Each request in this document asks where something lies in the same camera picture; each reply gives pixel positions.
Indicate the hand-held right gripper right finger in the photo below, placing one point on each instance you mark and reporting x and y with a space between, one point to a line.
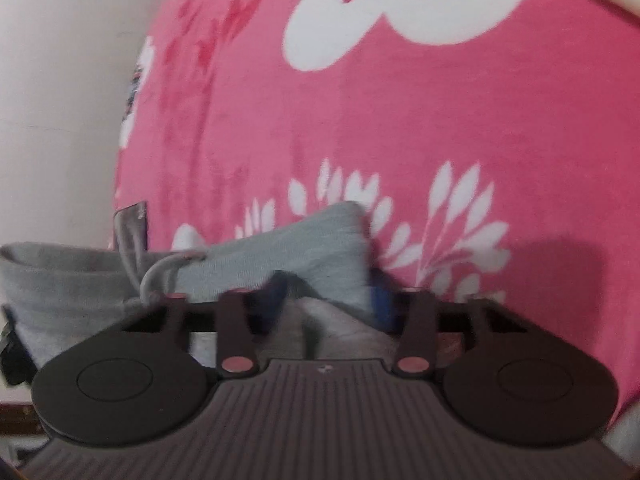
384 310

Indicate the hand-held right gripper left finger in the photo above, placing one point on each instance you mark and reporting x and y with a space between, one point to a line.
274 302

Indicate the grey sweatpants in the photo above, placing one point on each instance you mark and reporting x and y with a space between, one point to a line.
320 250

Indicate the pink floral blanket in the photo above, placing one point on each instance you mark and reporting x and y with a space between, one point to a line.
400 110

